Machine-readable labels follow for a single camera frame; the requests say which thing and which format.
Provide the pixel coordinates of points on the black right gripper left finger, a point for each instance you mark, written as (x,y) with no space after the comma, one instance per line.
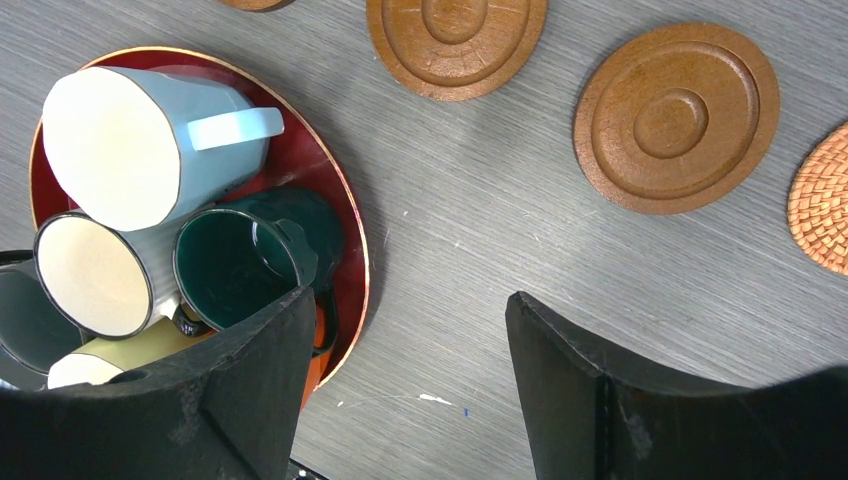
(224,408)

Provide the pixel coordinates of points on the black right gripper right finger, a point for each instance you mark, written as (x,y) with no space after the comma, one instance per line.
(596,410)

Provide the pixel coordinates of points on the grey glass mug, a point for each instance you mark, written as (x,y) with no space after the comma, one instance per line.
(33,331)

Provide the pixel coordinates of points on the wooden coaster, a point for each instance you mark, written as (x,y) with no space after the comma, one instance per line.
(454,50)
(256,6)
(676,118)

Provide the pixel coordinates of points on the woven rattan coaster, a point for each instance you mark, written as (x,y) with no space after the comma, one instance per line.
(817,203)

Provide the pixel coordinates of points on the orange mug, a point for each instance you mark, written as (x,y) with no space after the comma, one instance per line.
(326,334)

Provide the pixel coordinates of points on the pale yellow mug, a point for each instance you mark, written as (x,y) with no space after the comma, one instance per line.
(100,360)

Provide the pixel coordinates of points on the dark green mug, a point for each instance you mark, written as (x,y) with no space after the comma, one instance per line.
(233,259)

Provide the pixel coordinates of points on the white ribbed mug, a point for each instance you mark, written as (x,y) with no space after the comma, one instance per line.
(109,283)

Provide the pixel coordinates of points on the red round tray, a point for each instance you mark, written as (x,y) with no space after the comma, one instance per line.
(299,157)

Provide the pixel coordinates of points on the light blue mug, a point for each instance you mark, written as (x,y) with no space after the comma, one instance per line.
(138,148)

